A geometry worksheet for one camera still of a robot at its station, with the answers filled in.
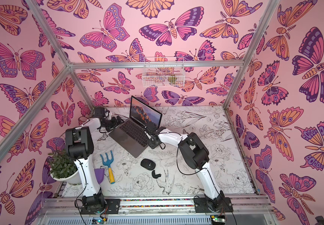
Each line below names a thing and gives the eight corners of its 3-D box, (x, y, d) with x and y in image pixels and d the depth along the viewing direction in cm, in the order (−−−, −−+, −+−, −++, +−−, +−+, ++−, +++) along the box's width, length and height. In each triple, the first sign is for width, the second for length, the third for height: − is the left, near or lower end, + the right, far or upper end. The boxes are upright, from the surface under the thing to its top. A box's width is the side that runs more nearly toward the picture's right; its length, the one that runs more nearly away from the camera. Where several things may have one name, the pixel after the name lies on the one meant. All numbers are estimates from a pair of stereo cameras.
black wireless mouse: (140, 166, 90) (139, 164, 88) (144, 158, 93) (143, 156, 91) (153, 171, 88) (152, 169, 86) (156, 163, 91) (156, 161, 89)
